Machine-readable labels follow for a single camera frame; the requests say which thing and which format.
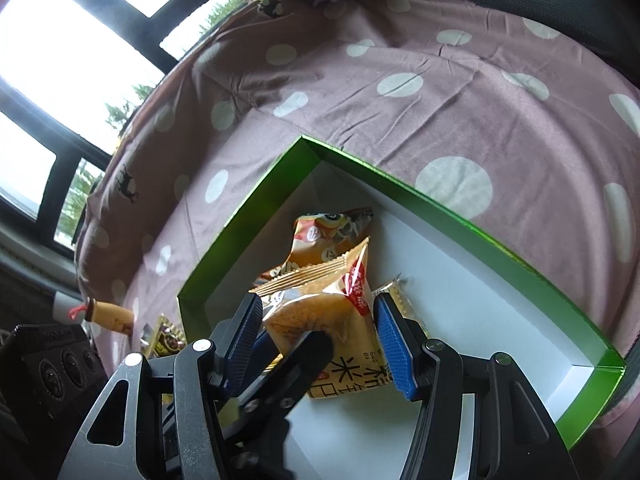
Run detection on pink polka dot bedsheet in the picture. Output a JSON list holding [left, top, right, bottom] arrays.
[[74, 0, 640, 441]]

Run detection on orange sunflower seed bag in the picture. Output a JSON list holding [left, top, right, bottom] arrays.
[[291, 207, 375, 274]]

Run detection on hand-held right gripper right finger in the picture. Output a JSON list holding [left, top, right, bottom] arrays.
[[374, 292, 576, 480]]

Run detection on white cup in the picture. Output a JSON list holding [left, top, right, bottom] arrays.
[[50, 290, 86, 322]]

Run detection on tan drink bottle brown cap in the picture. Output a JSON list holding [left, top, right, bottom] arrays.
[[82, 297, 136, 337]]

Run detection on green cardboard box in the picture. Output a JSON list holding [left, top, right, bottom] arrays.
[[177, 135, 628, 449]]

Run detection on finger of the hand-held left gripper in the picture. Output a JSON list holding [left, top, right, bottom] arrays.
[[235, 331, 335, 424]]

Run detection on olive and black snack packet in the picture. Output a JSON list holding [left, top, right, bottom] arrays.
[[142, 313, 189, 359]]

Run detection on window with dark frame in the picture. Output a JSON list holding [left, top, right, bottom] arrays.
[[0, 0, 261, 261]]

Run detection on yellow snack bar packet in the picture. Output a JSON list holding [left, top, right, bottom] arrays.
[[371, 275, 431, 339]]

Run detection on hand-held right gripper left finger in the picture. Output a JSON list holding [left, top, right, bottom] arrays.
[[55, 294, 264, 480]]

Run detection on yellow rice cracker bag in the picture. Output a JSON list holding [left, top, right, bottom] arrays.
[[249, 236, 407, 404]]

